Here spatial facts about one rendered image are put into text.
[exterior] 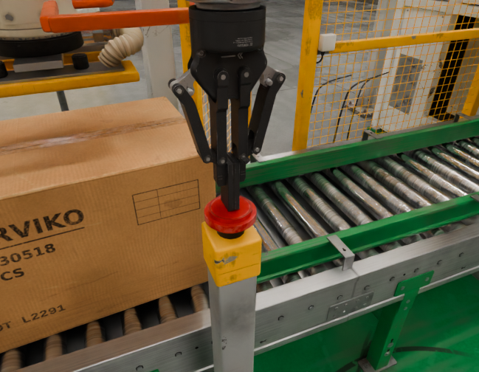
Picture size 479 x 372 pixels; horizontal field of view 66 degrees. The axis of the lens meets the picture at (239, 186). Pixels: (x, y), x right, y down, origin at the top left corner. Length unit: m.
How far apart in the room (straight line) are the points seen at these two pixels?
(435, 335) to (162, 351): 1.20
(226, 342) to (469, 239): 0.88
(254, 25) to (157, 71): 1.55
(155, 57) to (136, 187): 1.16
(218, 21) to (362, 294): 0.92
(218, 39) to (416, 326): 1.59
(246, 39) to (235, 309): 0.39
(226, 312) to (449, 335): 1.35
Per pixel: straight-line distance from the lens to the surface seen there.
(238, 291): 0.56
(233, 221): 0.46
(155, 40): 1.87
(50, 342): 1.04
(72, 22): 0.61
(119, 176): 0.78
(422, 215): 1.26
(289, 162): 1.44
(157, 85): 1.92
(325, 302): 1.06
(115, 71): 0.77
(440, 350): 1.76
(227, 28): 0.36
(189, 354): 0.97
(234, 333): 0.63
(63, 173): 0.81
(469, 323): 1.91
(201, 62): 0.38
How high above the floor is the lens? 1.33
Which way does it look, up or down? 33 degrees down
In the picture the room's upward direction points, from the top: straight up
